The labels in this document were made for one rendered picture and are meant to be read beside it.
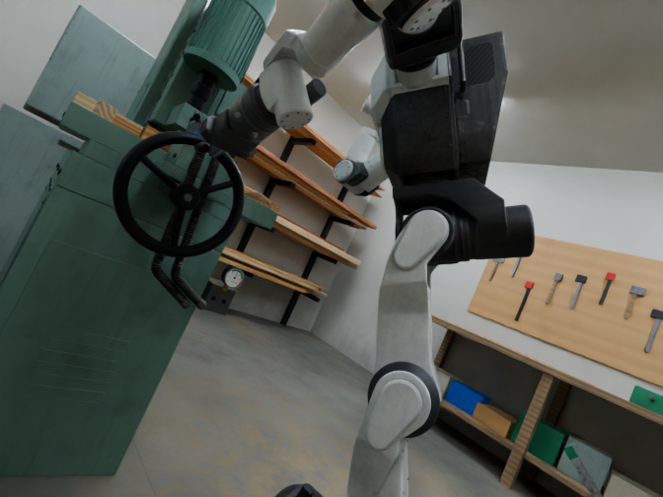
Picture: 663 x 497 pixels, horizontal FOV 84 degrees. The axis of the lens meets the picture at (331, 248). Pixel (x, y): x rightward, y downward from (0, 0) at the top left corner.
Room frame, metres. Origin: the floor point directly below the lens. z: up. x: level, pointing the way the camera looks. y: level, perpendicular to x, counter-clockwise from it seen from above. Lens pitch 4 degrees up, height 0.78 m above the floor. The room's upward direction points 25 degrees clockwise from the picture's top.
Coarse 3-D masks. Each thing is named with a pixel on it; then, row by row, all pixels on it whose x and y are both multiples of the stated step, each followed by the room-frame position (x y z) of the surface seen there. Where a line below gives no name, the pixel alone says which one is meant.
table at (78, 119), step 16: (64, 112) 0.88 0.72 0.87; (80, 112) 0.84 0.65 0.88; (64, 128) 0.90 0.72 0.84; (80, 128) 0.85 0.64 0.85; (96, 128) 0.87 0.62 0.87; (112, 128) 0.89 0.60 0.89; (112, 144) 0.89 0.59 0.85; (128, 144) 0.91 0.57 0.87; (160, 160) 0.96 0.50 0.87; (176, 176) 0.91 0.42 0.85; (224, 192) 0.98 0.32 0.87; (256, 208) 1.15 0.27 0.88; (256, 224) 1.28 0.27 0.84; (272, 224) 1.20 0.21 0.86
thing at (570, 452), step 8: (568, 448) 1.72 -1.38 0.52; (568, 456) 1.71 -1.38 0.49; (576, 456) 1.70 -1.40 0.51; (576, 464) 1.69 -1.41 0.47; (584, 472) 1.66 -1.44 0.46; (584, 480) 1.66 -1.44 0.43; (592, 480) 1.67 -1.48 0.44; (592, 488) 1.63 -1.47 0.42; (592, 496) 1.63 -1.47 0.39; (600, 496) 1.61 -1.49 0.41
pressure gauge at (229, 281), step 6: (228, 270) 1.09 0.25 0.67; (234, 270) 1.10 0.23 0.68; (240, 270) 1.11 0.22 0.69; (222, 276) 1.10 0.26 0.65; (228, 276) 1.09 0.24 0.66; (234, 276) 1.10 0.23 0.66; (240, 276) 1.11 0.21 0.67; (228, 282) 1.10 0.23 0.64; (234, 282) 1.11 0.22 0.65; (240, 282) 1.12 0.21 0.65; (222, 288) 1.12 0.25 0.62
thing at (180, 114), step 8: (184, 104) 1.06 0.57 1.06; (176, 112) 1.10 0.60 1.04; (184, 112) 1.07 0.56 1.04; (192, 112) 1.08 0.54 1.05; (200, 112) 1.09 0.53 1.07; (168, 120) 1.14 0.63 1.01; (176, 120) 1.06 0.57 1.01; (184, 120) 1.07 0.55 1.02; (192, 120) 1.08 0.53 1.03; (176, 128) 1.13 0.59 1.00; (184, 128) 1.08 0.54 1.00
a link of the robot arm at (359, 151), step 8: (360, 136) 1.23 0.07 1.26; (368, 136) 1.23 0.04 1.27; (360, 144) 1.23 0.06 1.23; (368, 144) 1.23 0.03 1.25; (352, 152) 1.23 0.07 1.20; (360, 152) 1.23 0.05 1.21; (368, 152) 1.25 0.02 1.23; (352, 160) 1.23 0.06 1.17; (360, 160) 1.23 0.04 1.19; (344, 184) 1.22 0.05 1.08; (352, 192) 1.28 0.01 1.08; (360, 192) 1.26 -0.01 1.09
